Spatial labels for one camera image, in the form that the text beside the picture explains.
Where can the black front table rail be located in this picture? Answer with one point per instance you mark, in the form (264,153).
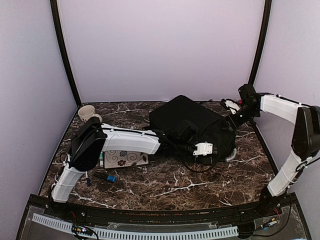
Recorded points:
(89,215)

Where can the cream mug with plant print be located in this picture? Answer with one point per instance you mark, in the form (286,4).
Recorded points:
(86,112)

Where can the right black frame post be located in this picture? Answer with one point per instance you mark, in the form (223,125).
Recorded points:
(261,41)

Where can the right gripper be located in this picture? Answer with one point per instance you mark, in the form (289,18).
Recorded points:
(228,124)

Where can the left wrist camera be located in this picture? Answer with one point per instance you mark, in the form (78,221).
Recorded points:
(186,130)

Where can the left black frame post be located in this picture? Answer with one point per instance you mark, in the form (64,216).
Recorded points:
(63,51)

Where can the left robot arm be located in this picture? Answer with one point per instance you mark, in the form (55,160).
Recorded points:
(95,137)

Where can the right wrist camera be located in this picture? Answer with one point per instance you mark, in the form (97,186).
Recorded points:
(246,90)

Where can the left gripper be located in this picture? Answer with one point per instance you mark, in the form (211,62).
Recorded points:
(198,157)

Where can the white glue stick green cap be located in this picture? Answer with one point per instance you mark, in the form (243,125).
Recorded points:
(101,160)

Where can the square floral ceramic plate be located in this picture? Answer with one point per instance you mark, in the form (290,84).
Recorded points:
(115,159)

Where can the black marker with blue cap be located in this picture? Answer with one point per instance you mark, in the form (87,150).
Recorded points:
(104,176)

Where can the blue white pen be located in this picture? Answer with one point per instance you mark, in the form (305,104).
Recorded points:
(88,181)

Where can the black student backpack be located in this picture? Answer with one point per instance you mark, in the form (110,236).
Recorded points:
(167,117)

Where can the black frame post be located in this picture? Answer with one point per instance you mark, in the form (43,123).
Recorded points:
(63,51)
(261,41)

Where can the white slotted cable duct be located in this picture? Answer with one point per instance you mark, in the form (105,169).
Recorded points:
(118,231)

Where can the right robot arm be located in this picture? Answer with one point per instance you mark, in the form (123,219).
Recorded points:
(294,126)

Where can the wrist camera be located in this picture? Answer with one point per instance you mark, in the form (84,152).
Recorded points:
(186,130)
(246,90)

